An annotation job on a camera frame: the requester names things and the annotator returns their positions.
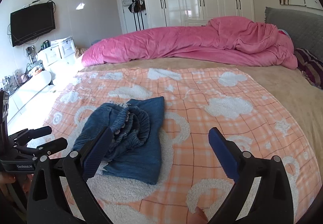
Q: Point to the blue denim pants lace hem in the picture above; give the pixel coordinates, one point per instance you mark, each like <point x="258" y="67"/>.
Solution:
<point x="135" y="150"/>

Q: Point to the white low bench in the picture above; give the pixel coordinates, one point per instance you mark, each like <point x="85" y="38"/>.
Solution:
<point x="27" y="91"/>

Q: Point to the person left hand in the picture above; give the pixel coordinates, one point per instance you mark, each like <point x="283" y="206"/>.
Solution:
<point x="6" y="178"/>

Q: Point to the person right hand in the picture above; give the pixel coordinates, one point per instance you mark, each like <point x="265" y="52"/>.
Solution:
<point x="199" y="216"/>

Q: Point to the black wall television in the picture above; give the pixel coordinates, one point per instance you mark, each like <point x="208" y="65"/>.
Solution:
<point x="32" y="22"/>

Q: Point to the purple striped pillow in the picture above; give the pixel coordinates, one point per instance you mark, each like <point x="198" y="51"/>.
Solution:
<point x="310" y="67"/>

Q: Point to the orange plaid bear blanket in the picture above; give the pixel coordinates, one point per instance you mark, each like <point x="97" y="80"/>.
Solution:
<point x="191" y="176"/>

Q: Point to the grey quilted headboard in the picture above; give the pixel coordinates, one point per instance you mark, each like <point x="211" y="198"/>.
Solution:
<point x="304" y="28"/>

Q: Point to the bags hanging on door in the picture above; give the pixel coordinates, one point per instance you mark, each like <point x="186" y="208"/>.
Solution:
<point x="135" y="15"/>

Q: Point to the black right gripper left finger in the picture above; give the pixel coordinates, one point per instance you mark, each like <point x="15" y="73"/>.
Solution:
<point x="47" y="202"/>

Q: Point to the pink duvet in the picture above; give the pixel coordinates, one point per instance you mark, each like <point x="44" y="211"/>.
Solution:
<point x="230" y="40"/>

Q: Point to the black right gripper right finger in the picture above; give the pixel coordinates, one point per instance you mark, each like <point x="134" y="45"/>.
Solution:
<point x="273" y="201"/>

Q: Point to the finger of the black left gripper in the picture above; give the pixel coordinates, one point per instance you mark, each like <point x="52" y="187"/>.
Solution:
<point x="52" y="147"/>
<point x="35" y="133"/>

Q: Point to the white drawer cabinet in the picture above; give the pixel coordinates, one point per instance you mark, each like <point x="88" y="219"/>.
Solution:
<point x="58" y="50"/>

